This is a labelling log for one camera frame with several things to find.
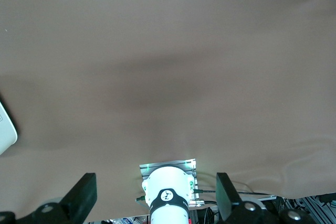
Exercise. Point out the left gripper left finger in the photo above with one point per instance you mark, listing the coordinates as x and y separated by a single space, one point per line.
84 195

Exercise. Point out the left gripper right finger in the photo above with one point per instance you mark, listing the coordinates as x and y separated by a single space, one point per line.
225 197

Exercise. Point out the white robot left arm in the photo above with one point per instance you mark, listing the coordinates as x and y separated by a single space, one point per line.
168 182

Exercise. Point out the white toaster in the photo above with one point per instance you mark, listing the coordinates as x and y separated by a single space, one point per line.
6 129

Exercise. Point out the brown table cloth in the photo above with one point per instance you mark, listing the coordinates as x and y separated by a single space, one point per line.
168 77

